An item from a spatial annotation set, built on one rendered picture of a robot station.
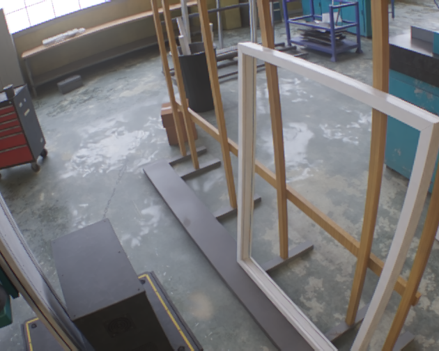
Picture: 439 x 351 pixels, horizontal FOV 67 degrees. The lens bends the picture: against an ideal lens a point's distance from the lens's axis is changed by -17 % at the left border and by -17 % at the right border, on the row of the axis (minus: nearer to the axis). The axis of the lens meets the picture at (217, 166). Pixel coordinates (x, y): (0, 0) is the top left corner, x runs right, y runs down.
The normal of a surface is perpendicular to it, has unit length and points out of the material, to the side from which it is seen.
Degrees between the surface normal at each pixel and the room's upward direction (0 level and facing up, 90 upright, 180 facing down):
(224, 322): 0
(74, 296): 0
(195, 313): 0
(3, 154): 90
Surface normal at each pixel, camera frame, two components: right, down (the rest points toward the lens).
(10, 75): 0.46, 0.42
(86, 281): -0.14, -0.83
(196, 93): -0.08, 0.60
